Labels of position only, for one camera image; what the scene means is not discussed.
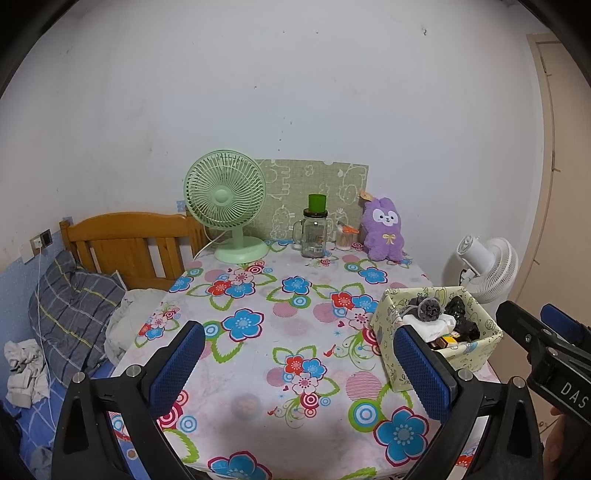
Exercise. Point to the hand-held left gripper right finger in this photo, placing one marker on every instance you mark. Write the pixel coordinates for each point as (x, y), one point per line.
(425, 374)

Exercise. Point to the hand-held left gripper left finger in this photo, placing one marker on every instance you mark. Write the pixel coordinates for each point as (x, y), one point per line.
(178, 364)

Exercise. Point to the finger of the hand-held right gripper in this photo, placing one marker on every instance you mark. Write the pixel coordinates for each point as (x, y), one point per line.
(521, 323)
(565, 321)

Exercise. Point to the yellow snack packet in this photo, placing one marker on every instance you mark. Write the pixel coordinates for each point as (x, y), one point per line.
(448, 343)

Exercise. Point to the yellow printed paper box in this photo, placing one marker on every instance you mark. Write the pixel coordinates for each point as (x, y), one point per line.
(385, 350)

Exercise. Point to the grey knitted gloves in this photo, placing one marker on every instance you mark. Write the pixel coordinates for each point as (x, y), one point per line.
(427, 309)

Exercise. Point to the person's right hand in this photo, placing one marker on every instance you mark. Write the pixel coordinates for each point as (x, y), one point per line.
(556, 443)

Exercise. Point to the white standing fan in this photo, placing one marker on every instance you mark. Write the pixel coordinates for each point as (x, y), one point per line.
(494, 267)

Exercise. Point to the white crumpled bedding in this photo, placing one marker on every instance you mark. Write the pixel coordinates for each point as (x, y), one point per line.
(134, 314)

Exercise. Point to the floral tablecloth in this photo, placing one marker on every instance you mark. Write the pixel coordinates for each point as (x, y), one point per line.
(277, 332)

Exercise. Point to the grey plaid pillow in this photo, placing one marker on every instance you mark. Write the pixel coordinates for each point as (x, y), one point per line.
(74, 314)

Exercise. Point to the beige door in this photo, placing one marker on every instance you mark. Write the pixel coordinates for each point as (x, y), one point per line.
(563, 184)

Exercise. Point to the wooden bed headboard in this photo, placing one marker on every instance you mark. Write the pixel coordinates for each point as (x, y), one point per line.
(120, 235)

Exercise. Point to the purple plush bunny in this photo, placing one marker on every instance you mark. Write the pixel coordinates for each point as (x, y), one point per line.
(385, 230)

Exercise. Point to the grey white crumpled cloth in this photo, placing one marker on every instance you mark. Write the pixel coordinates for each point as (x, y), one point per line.
(25, 374)

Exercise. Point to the small jar orange lid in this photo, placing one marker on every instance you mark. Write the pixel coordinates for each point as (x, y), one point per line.
(345, 239)

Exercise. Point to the blue checked bedsheet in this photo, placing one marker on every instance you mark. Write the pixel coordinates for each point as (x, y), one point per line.
(32, 429)

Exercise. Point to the green desk fan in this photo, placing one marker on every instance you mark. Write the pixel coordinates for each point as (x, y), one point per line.
(224, 196)

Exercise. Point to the glass mug jar green lid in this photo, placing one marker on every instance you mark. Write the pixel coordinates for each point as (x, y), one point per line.
(315, 235)

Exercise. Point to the green patterned board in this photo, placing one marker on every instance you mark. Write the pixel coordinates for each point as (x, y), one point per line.
(295, 189)

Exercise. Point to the blue wall sticker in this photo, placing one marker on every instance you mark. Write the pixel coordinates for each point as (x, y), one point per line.
(182, 205)

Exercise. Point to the wall socket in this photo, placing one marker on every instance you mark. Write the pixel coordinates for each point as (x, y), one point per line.
(41, 240)

